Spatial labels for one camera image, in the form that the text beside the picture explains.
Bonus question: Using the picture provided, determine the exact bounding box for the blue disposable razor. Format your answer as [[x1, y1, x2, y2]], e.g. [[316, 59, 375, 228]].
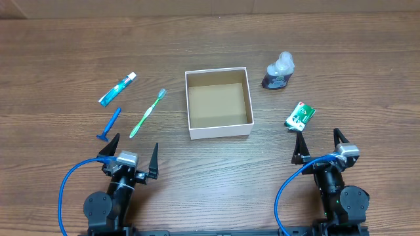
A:
[[96, 108, 121, 142]]

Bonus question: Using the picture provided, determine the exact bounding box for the white cardboard box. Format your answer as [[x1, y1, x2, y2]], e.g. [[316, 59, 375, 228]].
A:
[[184, 67, 254, 140]]

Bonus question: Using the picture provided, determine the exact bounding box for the dark blue soap pump bottle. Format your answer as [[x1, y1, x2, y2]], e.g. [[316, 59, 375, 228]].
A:
[[261, 51, 295, 90]]

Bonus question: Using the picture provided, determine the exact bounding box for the left blue cable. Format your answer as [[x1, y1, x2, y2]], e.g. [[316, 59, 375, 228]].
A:
[[58, 156, 117, 236]]

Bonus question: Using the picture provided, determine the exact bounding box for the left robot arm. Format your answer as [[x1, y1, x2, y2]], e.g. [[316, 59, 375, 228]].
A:
[[83, 134, 159, 235]]

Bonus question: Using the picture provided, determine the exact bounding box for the teal toothpaste tube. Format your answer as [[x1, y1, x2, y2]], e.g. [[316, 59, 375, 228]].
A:
[[98, 72, 137, 107]]

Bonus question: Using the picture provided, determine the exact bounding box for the right blue cable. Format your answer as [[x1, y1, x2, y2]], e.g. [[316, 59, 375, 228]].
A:
[[274, 153, 339, 236]]

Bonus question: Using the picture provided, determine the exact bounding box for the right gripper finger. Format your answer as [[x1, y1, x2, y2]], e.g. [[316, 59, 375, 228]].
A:
[[291, 132, 310, 164], [333, 128, 349, 146]]

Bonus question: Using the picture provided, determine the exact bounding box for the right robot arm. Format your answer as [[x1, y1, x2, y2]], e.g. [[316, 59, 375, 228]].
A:
[[287, 128, 370, 236]]

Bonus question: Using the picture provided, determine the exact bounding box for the green soap bar package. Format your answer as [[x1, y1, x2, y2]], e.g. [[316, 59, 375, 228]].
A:
[[285, 102, 316, 132]]

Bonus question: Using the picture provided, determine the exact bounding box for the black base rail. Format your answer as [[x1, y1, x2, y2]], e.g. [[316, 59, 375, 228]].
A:
[[79, 226, 370, 236]]

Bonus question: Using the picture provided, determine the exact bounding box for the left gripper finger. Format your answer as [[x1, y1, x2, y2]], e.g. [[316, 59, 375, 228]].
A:
[[148, 143, 159, 179], [98, 133, 120, 157]]

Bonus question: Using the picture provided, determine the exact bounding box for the blue cable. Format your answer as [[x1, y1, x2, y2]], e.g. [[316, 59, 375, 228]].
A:
[[274, 153, 339, 236], [58, 156, 117, 236]]

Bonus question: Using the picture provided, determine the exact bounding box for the green toothbrush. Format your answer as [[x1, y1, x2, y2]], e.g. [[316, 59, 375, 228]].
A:
[[129, 88, 167, 138]]

